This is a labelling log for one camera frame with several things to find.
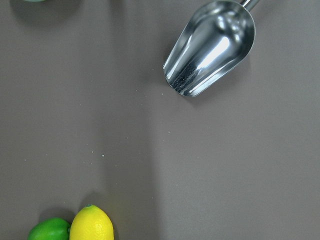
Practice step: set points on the steel ice scoop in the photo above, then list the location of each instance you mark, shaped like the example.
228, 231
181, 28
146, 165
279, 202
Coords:
216, 39

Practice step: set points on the upper yellow lemon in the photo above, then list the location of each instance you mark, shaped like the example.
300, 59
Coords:
91, 223

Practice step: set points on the green lime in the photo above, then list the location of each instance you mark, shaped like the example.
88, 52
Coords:
51, 229

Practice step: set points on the mint green bowl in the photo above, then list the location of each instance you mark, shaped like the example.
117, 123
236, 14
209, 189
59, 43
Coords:
34, 1

